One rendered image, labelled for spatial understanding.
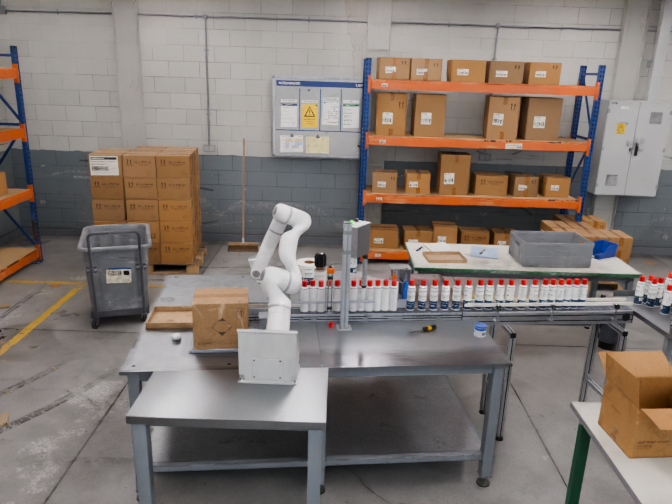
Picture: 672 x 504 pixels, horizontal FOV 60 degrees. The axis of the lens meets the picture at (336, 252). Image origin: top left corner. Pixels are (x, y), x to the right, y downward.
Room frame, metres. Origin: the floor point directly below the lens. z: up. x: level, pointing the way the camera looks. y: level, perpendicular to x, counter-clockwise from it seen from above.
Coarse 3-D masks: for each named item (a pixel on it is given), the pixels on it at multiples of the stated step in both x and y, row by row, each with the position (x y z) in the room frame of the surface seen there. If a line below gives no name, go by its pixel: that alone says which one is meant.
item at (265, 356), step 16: (240, 336) 2.61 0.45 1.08; (256, 336) 2.61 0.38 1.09; (272, 336) 2.61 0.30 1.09; (288, 336) 2.60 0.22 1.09; (240, 352) 2.61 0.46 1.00; (256, 352) 2.61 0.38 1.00; (272, 352) 2.61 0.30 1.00; (288, 352) 2.60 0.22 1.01; (240, 368) 2.61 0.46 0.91; (256, 368) 2.60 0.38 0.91; (272, 368) 2.60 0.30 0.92; (288, 368) 2.60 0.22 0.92; (288, 384) 2.60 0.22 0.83
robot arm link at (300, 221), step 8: (296, 216) 3.20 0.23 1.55; (304, 216) 3.23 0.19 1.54; (288, 224) 3.23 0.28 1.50; (296, 224) 3.20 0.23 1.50; (304, 224) 3.20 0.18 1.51; (288, 232) 3.14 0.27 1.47; (296, 232) 3.15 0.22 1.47; (280, 240) 3.12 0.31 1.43; (288, 240) 3.10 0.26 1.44; (296, 240) 3.13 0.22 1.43; (280, 248) 3.09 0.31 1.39; (288, 248) 3.07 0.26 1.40; (296, 248) 3.12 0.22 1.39; (280, 256) 3.07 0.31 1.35; (288, 256) 3.05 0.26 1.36; (288, 264) 3.05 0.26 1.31; (296, 264) 3.04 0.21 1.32; (296, 272) 3.01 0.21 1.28; (296, 280) 2.98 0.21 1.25; (288, 288) 2.95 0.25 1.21; (296, 288) 2.97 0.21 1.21
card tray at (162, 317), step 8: (152, 312) 3.38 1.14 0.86; (160, 312) 3.44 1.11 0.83; (168, 312) 3.44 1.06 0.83; (176, 312) 3.45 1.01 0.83; (184, 312) 3.45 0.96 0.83; (152, 320) 3.31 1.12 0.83; (160, 320) 3.32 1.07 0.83; (168, 320) 3.32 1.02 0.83; (176, 320) 3.32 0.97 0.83; (184, 320) 3.33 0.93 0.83; (152, 328) 3.20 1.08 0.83; (160, 328) 3.21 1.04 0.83; (168, 328) 3.21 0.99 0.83; (176, 328) 3.22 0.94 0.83; (184, 328) 3.22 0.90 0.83
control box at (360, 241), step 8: (360, 224) 3.36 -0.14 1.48; (368, 224) 3.40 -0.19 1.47; (352, 232) 3.30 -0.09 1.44; (360, 232) 3.31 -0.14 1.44; (368, 232) 3.40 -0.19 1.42; (352, 240) 3.29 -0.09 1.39; (360, 240) 3.31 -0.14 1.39; (368, 240) 3.41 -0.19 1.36; (352, 248) 3.29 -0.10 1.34; (360, 248) 3.31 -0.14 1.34; (368, 248) 3.41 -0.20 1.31; (352, 256) 3.29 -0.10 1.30; (360, 256) 3.32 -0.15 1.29
